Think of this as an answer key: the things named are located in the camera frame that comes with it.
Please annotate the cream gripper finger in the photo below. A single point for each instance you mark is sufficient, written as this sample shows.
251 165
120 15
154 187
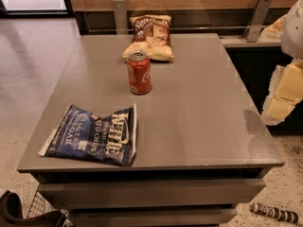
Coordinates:
290 87
275 111

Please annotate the red coke can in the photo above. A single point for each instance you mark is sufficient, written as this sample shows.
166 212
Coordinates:
139 72

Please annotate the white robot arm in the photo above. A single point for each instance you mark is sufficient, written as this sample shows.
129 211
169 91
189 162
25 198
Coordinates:
291 34

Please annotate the grey drawer cabinet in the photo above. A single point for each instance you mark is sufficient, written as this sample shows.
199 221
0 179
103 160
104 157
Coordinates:
201 147

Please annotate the black patterned tube on floor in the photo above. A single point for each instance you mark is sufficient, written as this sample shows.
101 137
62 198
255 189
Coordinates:
275 213

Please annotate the brown sea salt chips bag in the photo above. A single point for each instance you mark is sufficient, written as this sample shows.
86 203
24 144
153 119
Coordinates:
151 34

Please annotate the blue kettle chips bag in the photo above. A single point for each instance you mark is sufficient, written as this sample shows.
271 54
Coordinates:
84 135

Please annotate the right metal wall bracket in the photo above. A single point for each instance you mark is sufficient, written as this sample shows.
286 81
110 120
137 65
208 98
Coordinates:
252 31

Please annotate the metal wall bracket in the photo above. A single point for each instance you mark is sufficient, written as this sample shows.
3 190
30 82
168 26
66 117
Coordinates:
120 14
252 31

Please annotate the left metal wall bracket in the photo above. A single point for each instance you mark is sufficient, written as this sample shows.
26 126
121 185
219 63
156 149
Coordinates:
120 14

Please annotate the black chair with wire basket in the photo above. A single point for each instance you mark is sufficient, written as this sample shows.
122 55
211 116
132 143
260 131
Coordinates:
11 214

